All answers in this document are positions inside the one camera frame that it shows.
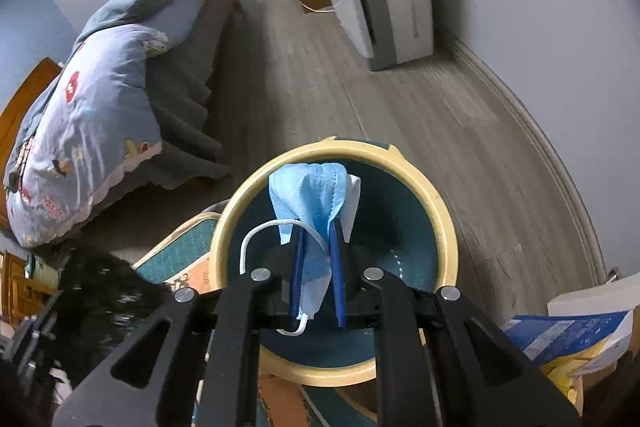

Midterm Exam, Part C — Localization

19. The black plastic bag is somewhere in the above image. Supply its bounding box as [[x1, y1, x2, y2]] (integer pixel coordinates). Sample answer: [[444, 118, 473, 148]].
[[53, 248, 171, 388]]

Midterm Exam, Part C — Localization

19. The blue face mask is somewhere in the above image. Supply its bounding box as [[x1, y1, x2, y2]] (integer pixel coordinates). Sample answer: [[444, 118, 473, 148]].
[[239, 162, 361, 337]]

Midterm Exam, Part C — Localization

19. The bed with blue duvet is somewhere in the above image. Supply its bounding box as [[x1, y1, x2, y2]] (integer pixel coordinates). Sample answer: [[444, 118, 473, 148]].
[[1, 0, 236, 249]]

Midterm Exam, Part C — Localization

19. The teal yellow-rimmed trash bin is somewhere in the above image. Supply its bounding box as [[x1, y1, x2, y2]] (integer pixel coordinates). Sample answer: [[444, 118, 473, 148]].
[[209, 136, 459, 387]]

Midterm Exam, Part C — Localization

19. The wooden stool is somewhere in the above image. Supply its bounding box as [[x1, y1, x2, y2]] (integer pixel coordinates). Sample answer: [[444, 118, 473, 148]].
[[1, 251, 56, 329]]

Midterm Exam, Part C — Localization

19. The patterned teal orange rug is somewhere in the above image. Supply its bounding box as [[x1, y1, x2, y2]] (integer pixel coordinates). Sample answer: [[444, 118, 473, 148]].
[[132, 205, 376, 426]]

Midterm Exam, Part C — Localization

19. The colourful cardboard box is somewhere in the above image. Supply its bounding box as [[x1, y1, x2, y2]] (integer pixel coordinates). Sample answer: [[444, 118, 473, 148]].
[[502, 274, 639, 412]]

